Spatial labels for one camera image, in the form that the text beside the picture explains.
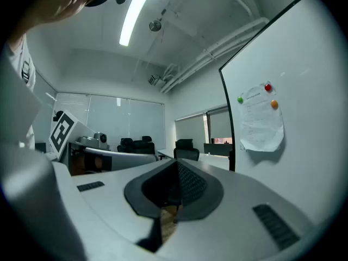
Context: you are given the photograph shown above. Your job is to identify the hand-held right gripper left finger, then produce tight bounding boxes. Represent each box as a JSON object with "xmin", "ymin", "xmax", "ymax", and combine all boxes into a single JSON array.
[{"xmin": 51, "ymin": 158, "xmax": 179, "ymax": 261}]

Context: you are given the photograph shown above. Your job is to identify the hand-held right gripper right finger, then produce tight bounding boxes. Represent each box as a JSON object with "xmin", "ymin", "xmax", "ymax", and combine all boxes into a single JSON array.
[{"xmin": 156, "ymin": 158, "xmax": 319, "ymax": 261}]

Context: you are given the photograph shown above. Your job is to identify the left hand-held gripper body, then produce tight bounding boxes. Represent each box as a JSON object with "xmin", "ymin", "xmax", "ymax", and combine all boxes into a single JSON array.
[{"xmin": 48, "ymin": 110, "xmax": 111, "ymax": 160}]

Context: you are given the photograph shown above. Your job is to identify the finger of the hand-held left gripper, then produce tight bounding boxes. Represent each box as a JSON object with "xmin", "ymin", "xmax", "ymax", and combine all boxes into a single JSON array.
[{"xmin": 84, "ymin": 147, "xmax": 159, "ymax": 171}]

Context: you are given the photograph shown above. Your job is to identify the white whiteboard with black frame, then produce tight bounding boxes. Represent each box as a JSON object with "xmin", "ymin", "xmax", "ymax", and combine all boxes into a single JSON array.
[{"xmin": 219, "ymin": 0, "xmax": 348, "ymax": 228}]

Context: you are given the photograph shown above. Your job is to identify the person's left hand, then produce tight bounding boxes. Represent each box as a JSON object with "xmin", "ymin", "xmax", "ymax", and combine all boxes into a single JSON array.
[{"xmin": 70, "ymin": 154, "xmax": 112, "ymax": 175}]

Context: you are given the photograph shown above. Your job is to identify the black mesh office chair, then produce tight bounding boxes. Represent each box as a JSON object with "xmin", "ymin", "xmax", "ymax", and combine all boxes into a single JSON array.
[
  {"xmin": 116, "ymin": 137, "xmax": 134, "ymax": 153},
  {"xmin": 132, "ymin": 135, "xmax": 156, "ymax": 154},
  {"xmin": 173, "ymin": 139, "xmax": 200, "ymax": 161}
]

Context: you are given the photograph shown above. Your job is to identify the long white desk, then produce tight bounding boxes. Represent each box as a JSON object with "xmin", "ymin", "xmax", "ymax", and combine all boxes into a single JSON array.
[{"xmin": 157, "ymin": 148, "xmax": 232, "ymax": 171}]

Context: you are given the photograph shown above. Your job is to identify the grey roller blind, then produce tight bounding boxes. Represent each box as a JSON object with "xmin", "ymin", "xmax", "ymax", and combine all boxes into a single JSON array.
[
  {"xmin": 208, "ymin": 109, "xmax": 232, "ymax": 140},
  {"xmin": 175, "ymin": 114, "xmax": 205, "ymax": 153}
]

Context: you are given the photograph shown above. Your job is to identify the dark grey desk divider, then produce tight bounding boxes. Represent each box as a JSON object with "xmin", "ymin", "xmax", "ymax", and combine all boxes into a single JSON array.
[{"xmin": 203, "ymin": 142, "xmax": 233, "ymax": 157}]

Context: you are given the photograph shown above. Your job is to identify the white printed paper sheet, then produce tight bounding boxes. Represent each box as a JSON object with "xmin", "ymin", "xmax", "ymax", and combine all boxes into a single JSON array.
[{"xmin": 238, "ymin": 82, "xmax": 285, "ymax": 152}]

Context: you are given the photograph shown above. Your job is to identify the person's white shirt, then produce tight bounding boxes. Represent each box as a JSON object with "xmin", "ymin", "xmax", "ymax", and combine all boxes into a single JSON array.
[{"xmin": 4, "ymin": 34, "xmax": 36, "ymax": 150}]

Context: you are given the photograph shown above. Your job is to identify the person's head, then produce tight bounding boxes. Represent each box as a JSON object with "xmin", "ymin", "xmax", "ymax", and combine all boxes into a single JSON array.
[{"xmin": 7, "ymin": 0, "xmax": 109, "ymax": 42}]

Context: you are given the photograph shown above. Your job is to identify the white ceiling pipes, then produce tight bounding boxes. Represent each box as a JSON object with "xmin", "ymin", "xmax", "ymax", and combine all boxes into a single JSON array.
[{"xmin": 159, "ymin": 17, "xmax": 270, "ymax": 94}]

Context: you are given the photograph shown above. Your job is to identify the long ceiling light tube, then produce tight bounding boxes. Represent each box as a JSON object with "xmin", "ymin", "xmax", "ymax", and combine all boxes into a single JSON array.
[{"xmin": 119, "ymin": 0, "xmax": 156, "ymax": 47}]

